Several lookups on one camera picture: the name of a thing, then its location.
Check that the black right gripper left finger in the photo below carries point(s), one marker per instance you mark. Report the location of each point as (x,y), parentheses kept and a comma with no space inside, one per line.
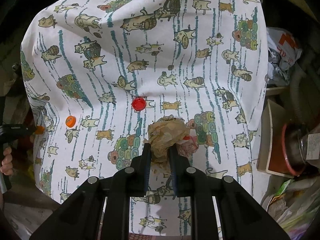
(100,208)

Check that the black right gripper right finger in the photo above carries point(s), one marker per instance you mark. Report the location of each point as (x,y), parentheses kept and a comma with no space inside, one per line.
(220,207)

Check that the orange bottle cap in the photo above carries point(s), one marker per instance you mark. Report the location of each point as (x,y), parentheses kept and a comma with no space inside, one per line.
(70,121)

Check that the beige paper wrapper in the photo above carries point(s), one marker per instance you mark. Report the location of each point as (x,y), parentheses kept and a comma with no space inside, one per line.
(166,132)

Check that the left human hand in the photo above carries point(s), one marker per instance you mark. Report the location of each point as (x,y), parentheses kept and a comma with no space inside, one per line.
(6,163)

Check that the pink perforated plastic basket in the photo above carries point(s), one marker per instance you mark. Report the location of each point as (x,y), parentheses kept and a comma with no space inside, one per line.
(134,236)

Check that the clear plastic bag of greens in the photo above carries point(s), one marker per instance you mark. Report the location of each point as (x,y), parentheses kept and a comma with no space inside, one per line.
(294,206)

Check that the red rimmed bowl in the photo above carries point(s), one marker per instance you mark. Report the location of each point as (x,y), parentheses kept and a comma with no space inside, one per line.
(294,151)

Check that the cat print white tablecloth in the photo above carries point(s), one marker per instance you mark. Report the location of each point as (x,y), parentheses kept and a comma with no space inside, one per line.
(201,60)

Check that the red bottle cap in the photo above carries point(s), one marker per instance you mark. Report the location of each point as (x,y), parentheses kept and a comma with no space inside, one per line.
(138,104)

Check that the white red plastic bag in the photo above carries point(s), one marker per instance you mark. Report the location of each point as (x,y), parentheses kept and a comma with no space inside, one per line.
(283,53)

